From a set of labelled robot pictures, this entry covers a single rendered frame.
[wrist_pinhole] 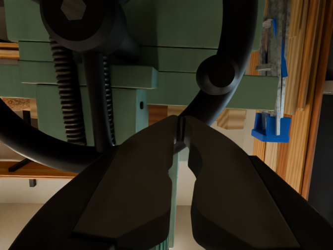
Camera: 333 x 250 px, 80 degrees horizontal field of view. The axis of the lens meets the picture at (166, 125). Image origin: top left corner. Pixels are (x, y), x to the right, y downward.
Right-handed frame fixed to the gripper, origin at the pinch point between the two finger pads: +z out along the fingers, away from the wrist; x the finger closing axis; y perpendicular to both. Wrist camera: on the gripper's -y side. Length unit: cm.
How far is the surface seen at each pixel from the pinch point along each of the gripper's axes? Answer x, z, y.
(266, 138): 54, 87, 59
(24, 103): -33.3, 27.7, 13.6
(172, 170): 0, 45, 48
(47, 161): -12.0, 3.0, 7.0
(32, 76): -19.4, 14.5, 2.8
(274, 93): 17.0, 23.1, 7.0
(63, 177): -129, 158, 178
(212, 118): 3.0, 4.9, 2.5
